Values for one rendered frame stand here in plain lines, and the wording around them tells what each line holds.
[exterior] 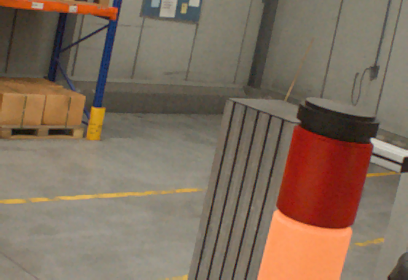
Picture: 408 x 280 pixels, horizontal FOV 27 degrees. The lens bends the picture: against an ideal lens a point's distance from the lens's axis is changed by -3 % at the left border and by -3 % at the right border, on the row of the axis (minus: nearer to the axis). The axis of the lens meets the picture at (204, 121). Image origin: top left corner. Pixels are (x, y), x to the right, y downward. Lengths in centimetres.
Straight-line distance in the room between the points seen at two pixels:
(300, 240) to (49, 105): 955
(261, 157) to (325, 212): 188
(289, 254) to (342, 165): 6
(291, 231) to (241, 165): 191
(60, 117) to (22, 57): 138
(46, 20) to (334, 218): 1085
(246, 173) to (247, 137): 10
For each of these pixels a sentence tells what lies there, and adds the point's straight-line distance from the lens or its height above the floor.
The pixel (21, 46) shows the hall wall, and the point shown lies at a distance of 1117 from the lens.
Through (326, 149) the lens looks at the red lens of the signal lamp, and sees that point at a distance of 50.
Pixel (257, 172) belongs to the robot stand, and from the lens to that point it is 239.
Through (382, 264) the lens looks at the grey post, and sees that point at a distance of 554.
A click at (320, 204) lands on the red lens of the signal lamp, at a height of 229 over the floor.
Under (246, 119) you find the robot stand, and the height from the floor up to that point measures 199.
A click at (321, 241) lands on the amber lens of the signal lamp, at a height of 226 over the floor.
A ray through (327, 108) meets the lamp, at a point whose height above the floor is 234.
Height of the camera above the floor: 241
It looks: 11 degrees down
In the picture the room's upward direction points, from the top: 12 degrees clockwise
